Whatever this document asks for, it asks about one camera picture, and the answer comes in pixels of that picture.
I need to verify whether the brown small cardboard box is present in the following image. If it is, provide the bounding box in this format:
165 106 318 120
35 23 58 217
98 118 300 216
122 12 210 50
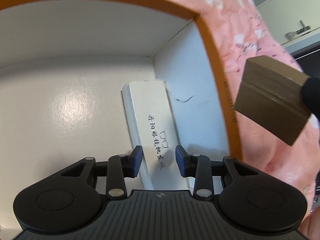
234 56 311 146

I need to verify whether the white glasses case box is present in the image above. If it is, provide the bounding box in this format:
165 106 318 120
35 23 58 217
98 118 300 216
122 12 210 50
122 80 191 190

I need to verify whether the dark wardrobe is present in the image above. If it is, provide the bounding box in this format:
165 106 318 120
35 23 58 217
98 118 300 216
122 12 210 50
292 46 320 77

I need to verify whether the white door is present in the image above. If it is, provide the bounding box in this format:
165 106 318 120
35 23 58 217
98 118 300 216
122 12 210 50
258 0 319 53

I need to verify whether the pink patterned duvet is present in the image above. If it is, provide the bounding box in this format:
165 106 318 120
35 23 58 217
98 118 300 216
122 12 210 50
0 0 320 240

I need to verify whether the orange cardboard box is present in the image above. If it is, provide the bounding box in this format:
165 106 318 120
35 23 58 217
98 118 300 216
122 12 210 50
1 0 242 232

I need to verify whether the black door handle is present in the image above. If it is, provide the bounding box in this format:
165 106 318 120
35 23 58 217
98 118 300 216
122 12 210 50
285 20 311 41

